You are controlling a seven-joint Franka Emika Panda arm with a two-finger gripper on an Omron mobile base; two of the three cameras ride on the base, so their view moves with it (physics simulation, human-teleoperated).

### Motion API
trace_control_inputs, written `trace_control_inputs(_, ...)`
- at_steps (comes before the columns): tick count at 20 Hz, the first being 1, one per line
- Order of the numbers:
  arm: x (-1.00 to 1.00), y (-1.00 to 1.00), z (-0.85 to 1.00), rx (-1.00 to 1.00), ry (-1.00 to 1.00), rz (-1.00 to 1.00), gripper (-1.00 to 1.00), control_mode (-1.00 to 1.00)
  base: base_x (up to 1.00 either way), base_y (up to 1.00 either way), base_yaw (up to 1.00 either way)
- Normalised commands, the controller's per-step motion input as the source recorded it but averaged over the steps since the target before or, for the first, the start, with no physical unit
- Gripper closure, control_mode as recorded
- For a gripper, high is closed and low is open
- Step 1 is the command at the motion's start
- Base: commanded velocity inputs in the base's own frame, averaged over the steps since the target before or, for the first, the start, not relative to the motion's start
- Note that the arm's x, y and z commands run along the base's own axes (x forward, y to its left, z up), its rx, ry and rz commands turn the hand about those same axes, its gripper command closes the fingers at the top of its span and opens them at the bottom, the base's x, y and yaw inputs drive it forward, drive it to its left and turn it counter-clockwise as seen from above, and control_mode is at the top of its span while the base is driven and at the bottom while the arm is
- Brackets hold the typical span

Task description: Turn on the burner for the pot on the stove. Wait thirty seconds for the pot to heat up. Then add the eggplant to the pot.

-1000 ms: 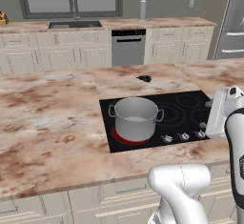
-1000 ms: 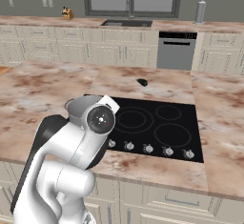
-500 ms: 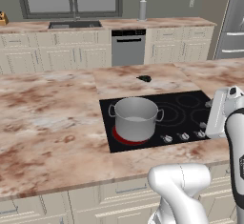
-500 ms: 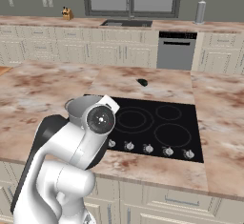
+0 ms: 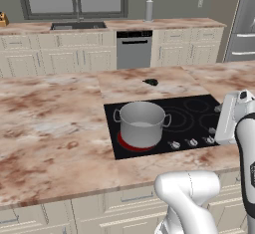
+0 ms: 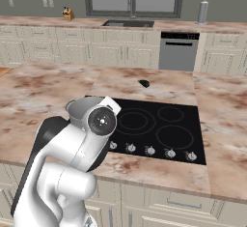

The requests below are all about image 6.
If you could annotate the steel sink basin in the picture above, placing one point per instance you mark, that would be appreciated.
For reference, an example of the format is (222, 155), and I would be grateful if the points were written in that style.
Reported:
(128, 23)

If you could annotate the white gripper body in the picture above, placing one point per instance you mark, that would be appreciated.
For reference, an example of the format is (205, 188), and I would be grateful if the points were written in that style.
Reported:
(112, 104)

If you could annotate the stainless steel dishwasher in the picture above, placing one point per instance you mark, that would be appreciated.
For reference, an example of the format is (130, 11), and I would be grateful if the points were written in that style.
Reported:
(178, 52)

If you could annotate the short cream base cupboard run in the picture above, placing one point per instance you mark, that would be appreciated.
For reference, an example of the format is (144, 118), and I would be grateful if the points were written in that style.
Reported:
(225, 53)

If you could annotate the white wall socket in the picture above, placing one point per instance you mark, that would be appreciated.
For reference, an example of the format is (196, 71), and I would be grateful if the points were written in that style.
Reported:
(51, 2)
(45, 2)
(11, 2)

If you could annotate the long cream base cupboard run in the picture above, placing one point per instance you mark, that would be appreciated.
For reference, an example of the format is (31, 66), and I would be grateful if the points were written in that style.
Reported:
(80, 45)

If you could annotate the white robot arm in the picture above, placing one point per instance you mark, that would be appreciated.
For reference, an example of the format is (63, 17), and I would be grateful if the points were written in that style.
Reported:
(61, 160)

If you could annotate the white paper towel roll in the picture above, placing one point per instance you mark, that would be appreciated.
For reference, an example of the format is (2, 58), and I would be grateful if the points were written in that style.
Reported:
(202, 12)

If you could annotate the grey sink tap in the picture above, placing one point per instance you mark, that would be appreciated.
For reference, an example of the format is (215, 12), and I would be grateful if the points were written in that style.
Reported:
(131, 7)

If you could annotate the dark purple eggplant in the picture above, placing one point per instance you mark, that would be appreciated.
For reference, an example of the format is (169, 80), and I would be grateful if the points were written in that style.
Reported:
(144, 83)

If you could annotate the silver metal pot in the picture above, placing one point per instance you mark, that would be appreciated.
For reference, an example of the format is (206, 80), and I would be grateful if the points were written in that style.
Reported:
(78, 112)

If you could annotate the black glass hob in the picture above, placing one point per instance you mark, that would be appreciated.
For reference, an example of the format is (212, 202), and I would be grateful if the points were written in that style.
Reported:
(154, 131)

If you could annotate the cream drawer front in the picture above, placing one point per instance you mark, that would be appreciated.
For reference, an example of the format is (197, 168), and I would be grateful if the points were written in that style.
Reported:
(185, 202)

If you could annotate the cream cupboard door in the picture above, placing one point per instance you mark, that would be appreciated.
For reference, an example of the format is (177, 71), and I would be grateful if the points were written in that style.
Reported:
(167, 219)
(107, 202)

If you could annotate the silver hob knob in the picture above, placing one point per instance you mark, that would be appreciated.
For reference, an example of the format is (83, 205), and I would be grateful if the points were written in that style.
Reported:
(130, 147)
(113, 145)
(170, 153)
(150, 150)
(191, 156)

